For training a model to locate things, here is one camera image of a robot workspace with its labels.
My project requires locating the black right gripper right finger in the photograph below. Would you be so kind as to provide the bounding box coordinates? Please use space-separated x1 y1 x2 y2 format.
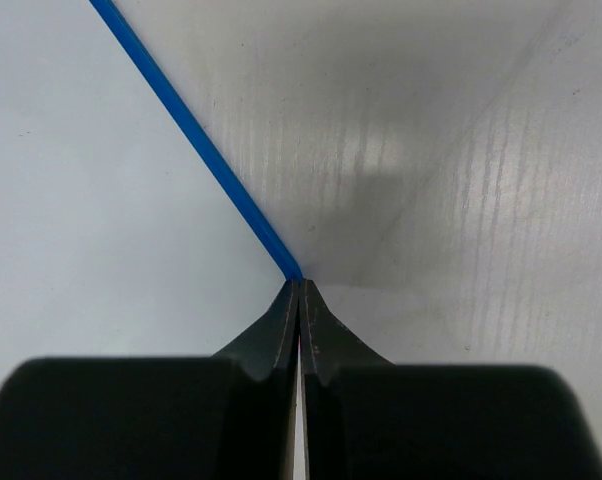
299 280 602 479

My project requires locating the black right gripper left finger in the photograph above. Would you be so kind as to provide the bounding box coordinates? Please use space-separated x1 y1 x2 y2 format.
0 281 299 479

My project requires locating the blue-framed small whiteboard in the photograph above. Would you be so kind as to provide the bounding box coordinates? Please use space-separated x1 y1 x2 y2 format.
0 1 286 389

